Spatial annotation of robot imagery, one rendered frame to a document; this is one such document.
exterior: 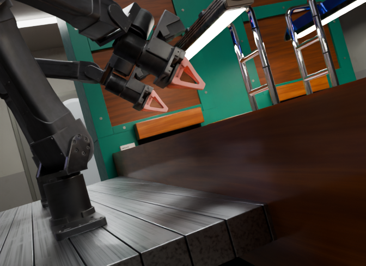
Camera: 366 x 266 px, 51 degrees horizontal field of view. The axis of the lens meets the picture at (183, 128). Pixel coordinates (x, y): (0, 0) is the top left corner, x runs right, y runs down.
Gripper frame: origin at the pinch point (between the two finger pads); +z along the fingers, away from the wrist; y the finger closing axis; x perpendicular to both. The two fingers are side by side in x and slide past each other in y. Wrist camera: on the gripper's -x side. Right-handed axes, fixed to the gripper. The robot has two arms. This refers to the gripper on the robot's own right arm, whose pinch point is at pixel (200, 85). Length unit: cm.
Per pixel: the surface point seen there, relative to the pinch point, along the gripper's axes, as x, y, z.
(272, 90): -20.6, 30.3, 29.0
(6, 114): -17, 683, -156
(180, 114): -12, 80, 15
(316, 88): -55, 80, 71
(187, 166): 19.6, -17.6, -0.5
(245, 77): -27, 45, 24
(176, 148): 17.2, -13.7, -2.5
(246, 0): -28.9, 8.2, 3.8
